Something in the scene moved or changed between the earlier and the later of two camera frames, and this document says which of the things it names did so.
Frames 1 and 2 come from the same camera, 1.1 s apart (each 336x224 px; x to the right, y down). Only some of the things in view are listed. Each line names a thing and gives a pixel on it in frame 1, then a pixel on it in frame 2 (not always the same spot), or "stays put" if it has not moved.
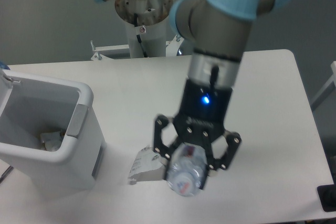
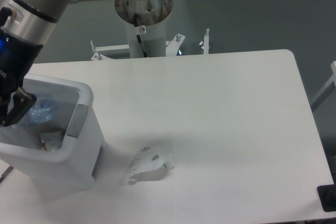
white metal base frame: [170, 49] stays put
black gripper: [204, 108] -> [17, 55]
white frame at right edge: [328, 89] stays put
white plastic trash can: [48, 124] stays put
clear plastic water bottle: [188, 169] -> [46, 108]
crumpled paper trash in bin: [51, 141] stays put
